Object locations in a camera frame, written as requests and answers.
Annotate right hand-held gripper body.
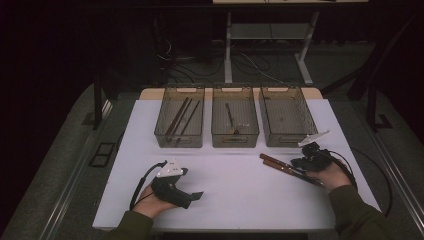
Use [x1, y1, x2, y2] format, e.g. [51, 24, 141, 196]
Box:
[290, 130, 334, 173]

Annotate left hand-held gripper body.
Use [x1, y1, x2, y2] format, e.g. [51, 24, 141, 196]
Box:
[151, 157, 194, 210]

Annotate knife with wooden handle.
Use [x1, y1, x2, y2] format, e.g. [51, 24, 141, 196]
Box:
[262, 159, 326, 189]

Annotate fork with wooden handle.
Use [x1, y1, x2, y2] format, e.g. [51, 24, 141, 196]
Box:
[259, 152, 303, 172]

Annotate clear brown plastic bin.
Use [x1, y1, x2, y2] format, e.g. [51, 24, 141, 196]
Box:
[210, 84, 260, 149]
[153, 84, 206, 149]
[258, 84, 319, 149]

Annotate metal slotted spoon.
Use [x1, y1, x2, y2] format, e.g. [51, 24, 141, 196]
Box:
[225, 102, 240, 135]

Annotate person's left hand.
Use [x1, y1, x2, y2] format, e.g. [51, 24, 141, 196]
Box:
[132, 184, 178, 220]

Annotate person's right hand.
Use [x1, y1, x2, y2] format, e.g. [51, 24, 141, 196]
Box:
[306, 162, 353, 192]

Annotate white table mat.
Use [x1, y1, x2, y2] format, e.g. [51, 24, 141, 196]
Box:
[92, 98, 383, 233]

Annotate black metal stand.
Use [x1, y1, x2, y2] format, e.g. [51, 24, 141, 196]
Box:
[320, 14, 424, 133]

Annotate white-legged desk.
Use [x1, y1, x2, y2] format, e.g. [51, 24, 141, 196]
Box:
[212, 0, 370, 86]

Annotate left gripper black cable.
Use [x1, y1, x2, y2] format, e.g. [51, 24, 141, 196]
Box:
[129, 160, 168, 212]

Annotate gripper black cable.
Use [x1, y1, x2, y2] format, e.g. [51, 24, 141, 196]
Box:
[129, 160, 168, 212]
[319, 149, 358, 188]

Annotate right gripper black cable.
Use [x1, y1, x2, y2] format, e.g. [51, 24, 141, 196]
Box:
[319, 149, 358, 188]

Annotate long black floor cable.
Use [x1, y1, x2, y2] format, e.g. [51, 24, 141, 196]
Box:
[351, 146, 394, 219]

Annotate metal floor rail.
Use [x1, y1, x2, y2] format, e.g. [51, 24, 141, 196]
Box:
[361, 113, 424, 231]
[38, 98, 114, 240]

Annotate tangle of floor cables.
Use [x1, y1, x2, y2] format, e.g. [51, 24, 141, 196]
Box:
[156, 36, 284, 85]

